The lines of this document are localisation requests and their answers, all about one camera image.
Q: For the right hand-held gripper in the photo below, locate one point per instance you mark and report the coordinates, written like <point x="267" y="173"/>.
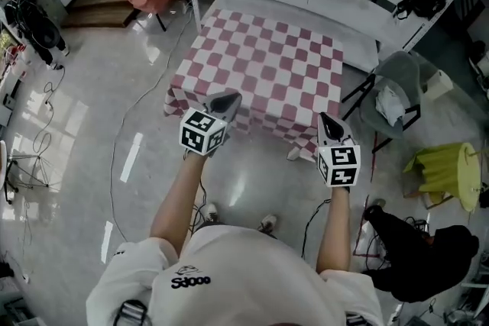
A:
<point x="340" y="164"/>

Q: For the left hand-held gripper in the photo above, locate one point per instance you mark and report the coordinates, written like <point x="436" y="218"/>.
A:
<point x="202" y="133"/>

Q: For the red white checkered tablecloth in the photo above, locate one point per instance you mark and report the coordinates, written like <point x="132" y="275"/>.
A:
<point x="267" y="65"/>

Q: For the person's left forearm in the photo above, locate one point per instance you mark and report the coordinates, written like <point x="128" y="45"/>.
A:
<point x="177" y="206"/>

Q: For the person's right forearm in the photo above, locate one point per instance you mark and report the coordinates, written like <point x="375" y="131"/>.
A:
<point x="334" y="233"/>

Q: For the white cloth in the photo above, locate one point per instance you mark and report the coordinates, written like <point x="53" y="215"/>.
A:
<point x="389" y="105"/>

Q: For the grey chair with black legs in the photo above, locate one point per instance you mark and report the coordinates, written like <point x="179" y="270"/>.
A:
<point x="401" y="68"/>

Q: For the person's left white shoe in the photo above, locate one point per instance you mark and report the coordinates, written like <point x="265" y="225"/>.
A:
<point x="211" y="212"/>

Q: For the person's white shoe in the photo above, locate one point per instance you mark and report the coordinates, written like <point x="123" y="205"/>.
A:
<point x="211" y="212"/>
<point x="267" y="222"/>

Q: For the person's right white shoe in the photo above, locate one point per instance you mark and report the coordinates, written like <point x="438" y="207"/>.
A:
<point x="267" y="222"/>

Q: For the white waste bin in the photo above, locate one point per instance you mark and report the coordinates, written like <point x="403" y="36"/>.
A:
<point x="437" y="84"/>

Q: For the yellow-green round stool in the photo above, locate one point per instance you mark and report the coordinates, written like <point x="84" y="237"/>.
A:
<point x="443" y="168"/>

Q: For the wooden platform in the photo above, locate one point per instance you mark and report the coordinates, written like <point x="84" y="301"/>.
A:
<point x="99" y="11"/>

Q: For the person's white t-shirt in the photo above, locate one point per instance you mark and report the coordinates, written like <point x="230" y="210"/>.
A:
<point x="248" y="278"/>

